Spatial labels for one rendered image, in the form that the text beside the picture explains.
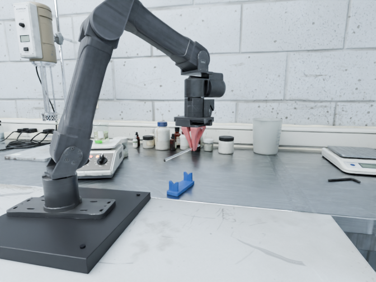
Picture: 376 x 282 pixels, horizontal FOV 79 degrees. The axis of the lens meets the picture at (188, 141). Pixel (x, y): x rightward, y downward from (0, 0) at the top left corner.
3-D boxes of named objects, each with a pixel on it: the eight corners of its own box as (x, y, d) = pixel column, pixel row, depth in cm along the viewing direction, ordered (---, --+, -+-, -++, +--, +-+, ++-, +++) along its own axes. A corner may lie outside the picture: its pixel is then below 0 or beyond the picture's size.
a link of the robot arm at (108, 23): (194, 57, 69) (94, -13, 50) (215, 51, 62) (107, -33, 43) (182, 95, 68) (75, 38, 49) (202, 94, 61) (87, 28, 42)
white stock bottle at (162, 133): (173, 148, 111) (173, 121, 108) (163, 151, 105) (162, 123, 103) (162, 146, 115) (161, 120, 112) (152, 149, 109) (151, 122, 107)
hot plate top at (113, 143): (114, 148, 76) (114, 145, 76) (77, 149, 75) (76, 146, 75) (121, 141, 88) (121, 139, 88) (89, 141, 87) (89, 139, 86)
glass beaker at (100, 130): (113, 144, 80) (111, 121, 78) (98, 146, 76) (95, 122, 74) (104, 141, 84) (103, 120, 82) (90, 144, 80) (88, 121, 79)
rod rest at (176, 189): (177, 197, 58) (177, 183, 57) (165, 194, 59) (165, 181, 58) (194, 183, 66) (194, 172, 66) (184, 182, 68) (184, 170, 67)
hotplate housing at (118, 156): (112, 178, 70) (111, 153, 69) (68, 180, 69) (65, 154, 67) (125, 159, 92) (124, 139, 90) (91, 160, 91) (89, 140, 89)
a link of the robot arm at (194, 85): (198, 100, 70) (198, 77, 68) (211, 100, 65) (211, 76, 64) (180, 100, 66) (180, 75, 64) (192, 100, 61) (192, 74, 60)
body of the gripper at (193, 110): (183, 121, 71) (183, 97, 70) (214, 123, 67) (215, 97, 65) (173, 123, 66) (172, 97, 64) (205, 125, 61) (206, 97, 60)
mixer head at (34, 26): (36, 63, 89) (27, -6, 84) (13, 64, 91) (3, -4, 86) (63, 67, 103) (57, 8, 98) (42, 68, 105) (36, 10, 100)
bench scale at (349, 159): (344, 174, 74) (346, 160, 73) (319, 155, 99) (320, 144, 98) (414, 180, 70) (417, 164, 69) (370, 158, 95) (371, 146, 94)
